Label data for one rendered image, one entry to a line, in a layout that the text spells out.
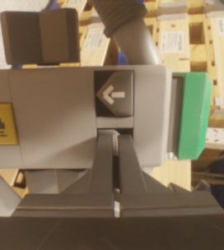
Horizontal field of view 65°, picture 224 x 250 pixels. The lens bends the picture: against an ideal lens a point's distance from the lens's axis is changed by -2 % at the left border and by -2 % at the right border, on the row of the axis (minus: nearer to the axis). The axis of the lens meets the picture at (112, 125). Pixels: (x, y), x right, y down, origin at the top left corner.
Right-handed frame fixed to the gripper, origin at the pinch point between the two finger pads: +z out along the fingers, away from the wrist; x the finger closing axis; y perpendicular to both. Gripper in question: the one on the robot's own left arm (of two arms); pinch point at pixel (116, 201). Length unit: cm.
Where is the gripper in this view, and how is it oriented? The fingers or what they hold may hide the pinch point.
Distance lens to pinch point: 22.2
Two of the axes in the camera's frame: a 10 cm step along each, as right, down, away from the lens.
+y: 4.7, -8.4, -2.5
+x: 0.0, 2.8, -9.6
